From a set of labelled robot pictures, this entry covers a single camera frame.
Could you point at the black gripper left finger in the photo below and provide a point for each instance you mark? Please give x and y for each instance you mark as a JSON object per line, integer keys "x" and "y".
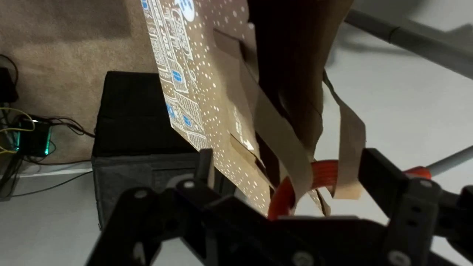
{"x": 148, "y": 217}

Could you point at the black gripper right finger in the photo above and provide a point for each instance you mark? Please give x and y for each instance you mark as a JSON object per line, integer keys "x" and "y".
{"x": 409, "y": 212}

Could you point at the brown dotted paper bag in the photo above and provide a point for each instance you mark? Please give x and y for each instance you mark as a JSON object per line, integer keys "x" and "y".
{"x": 212, "y": 90}

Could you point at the green electronic device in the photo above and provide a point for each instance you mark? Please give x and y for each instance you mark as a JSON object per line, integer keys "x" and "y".
{"x": 33, "y": 141}

